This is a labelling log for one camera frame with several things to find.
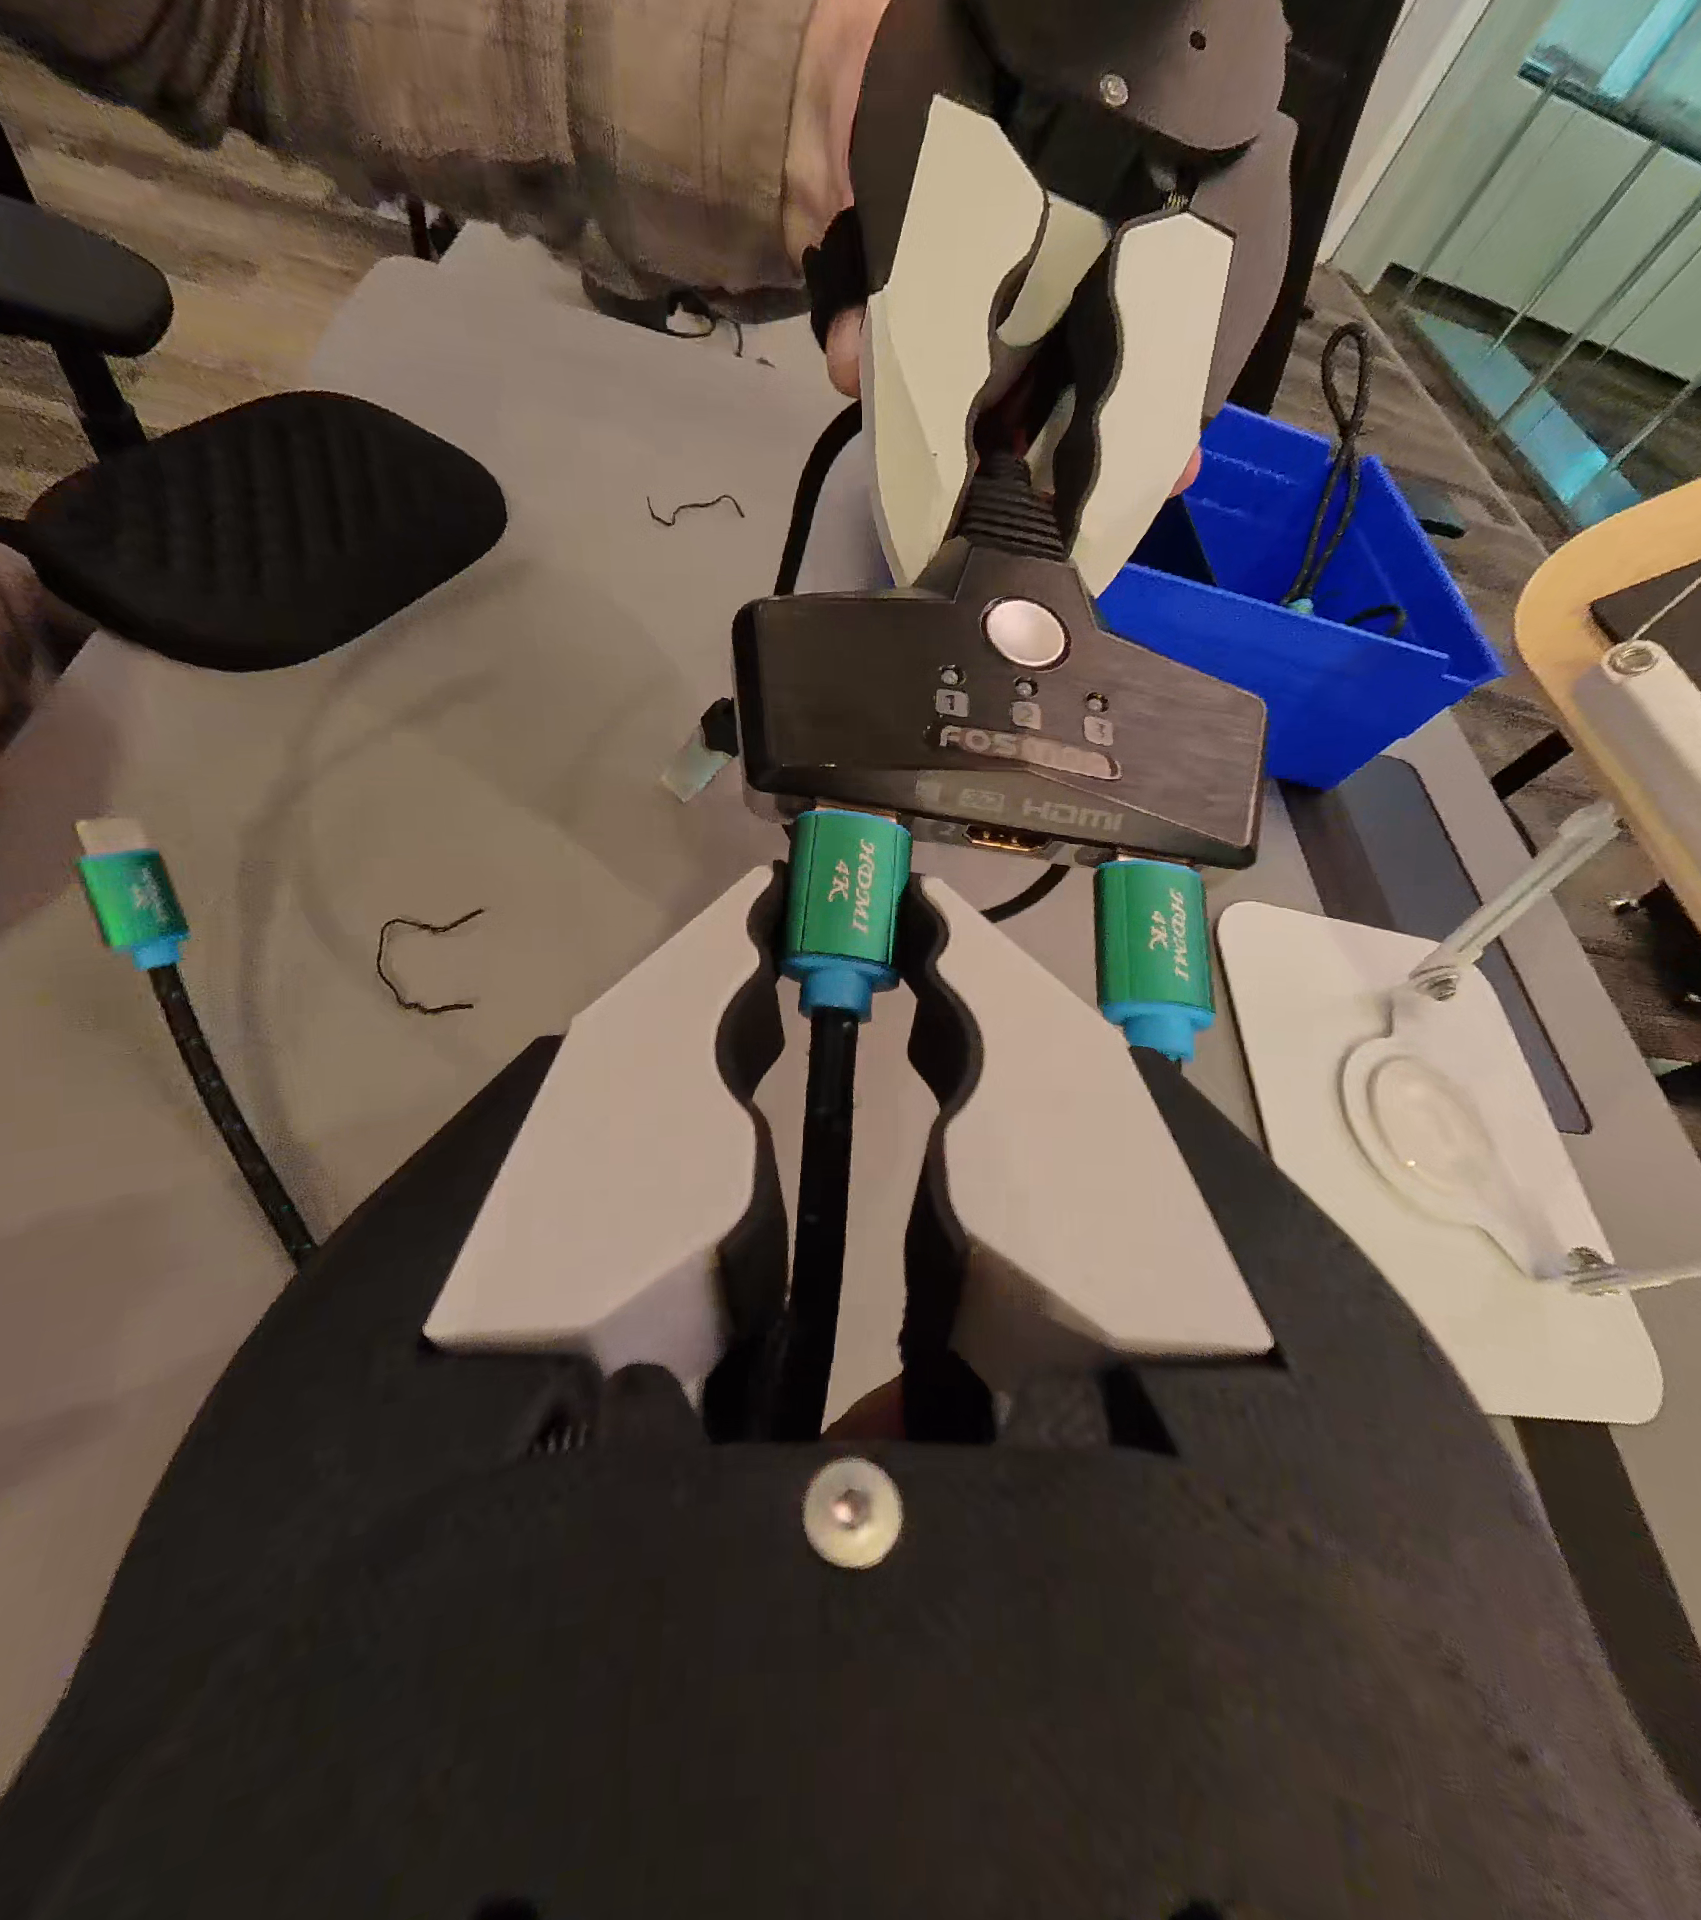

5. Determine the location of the person's left hand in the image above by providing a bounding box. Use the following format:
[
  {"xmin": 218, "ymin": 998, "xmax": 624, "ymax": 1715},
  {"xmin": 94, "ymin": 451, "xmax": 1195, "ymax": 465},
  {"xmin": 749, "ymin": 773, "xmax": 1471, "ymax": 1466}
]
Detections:
[{"xmin": 793, "ymin": 1, "xmax": 900, "ymax": 397}]

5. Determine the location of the blue plastic bin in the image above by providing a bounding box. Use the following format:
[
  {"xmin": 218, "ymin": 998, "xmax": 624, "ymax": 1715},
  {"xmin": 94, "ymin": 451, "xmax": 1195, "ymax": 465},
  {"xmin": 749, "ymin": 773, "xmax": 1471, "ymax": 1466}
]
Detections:
[{"xmin": 1137, "ymin": 399, "xmax": 1507, "ymax": 787}]

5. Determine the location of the person's left forearm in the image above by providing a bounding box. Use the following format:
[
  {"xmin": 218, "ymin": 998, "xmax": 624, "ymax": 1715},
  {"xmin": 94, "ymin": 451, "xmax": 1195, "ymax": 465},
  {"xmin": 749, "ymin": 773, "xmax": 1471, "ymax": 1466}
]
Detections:
[{"xmin": 0, "ymin": 1, "xmax": 823, "ymax": 302}]

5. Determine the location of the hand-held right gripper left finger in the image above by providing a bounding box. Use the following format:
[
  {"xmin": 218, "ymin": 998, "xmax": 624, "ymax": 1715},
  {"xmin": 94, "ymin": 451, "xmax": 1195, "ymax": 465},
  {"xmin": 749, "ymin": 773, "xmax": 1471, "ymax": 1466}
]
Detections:
[{"xmin": 427, "ymin": 871, "xmax": 799, "ymax": 1382}]

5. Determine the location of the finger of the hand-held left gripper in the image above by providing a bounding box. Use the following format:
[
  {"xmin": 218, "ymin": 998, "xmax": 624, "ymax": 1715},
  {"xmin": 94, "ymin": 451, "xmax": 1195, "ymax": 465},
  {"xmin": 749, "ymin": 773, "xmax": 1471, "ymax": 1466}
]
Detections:
[
  {"xmin": 1032, "ymin": 196, "xmax": 1236, "ymax": 590},
  {"xmin": 858, "ymin": 91, "xmax": 1051, "ymax": 590}
]

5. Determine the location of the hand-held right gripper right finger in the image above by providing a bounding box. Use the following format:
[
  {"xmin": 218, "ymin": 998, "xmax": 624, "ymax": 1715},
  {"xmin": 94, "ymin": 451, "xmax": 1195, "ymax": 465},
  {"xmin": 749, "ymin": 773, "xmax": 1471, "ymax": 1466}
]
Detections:
[{"xmin": 906, "ymin": 879, "xmax": 1278, "ymax": 1382}]

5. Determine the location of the black braided hdmi cable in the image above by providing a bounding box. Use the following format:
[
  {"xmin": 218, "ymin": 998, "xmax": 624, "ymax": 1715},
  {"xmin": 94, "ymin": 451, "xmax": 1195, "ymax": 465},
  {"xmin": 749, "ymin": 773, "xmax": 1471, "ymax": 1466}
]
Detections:
[
  {"xmin": 1091, "ymin": 853, "xmax": 1217, "ymax": 1070},
  {"xmin": 79, "ymin": 805, "xmax": 918, "ymax": 1436}
]

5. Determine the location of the black hdmi switch box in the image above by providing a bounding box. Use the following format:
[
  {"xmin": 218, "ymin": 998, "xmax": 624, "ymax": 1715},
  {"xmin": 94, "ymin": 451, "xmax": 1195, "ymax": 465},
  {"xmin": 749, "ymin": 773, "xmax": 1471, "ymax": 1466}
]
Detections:
[{"xmin": 731, "ymin": 451, "xmax": 1272, "ymax": 871}]

